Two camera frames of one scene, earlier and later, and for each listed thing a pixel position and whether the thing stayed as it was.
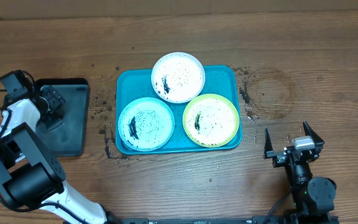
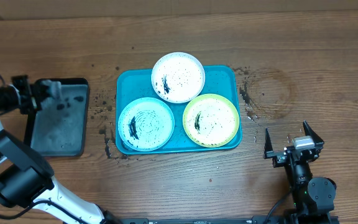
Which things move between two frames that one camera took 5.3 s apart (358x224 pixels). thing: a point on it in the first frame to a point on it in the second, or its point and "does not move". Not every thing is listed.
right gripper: (279, 157) does not move
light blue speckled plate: (146, 124) does not move
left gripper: (55, 99) to (33, 89)
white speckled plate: (178, 77) does not move
